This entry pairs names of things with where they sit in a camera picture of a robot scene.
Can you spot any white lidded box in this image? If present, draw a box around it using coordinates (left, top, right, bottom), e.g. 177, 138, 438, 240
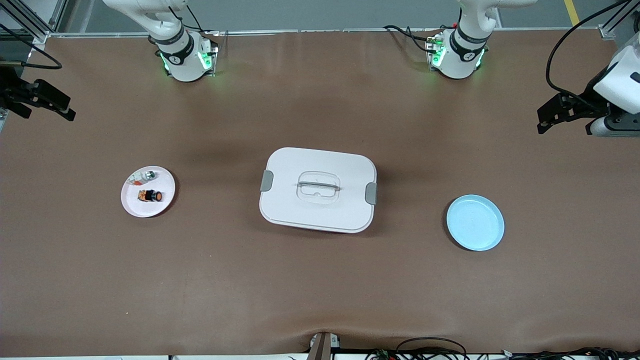
259, 147, 378, 234

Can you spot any light blue round plate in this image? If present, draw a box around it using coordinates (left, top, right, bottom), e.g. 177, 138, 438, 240
446, 194, 506, 252

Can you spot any pink round plate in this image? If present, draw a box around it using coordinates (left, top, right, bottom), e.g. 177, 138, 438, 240
121, 165, 177, 219

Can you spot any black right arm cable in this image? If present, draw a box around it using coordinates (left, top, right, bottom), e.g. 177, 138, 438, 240
0, 24, 63, 71

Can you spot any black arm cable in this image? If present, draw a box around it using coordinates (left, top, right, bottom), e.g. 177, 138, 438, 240
0, 24, 63, 71
545, 0, 632, 99

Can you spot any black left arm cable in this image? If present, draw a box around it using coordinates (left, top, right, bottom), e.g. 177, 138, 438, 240
545, 0, 632, 99

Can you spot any aluminium frame post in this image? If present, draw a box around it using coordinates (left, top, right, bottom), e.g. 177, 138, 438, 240
0, 0, 69, 46
597, 0, 640, 42

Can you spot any black base power cable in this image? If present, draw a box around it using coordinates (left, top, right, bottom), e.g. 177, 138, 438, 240
383, 24, 439, 54

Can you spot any black cable bundle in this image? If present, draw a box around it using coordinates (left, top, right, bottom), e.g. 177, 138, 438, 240
500, 346, 640, 360

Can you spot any silver table edge rail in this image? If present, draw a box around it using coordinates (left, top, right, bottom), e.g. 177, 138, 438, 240
47, 27, 608, 40

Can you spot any black looped cable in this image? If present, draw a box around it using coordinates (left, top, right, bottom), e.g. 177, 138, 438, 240
395, 337, 469, 360

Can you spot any brown camera mount bracket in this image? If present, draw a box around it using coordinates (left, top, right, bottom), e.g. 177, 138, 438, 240
306, 332, 341, 360

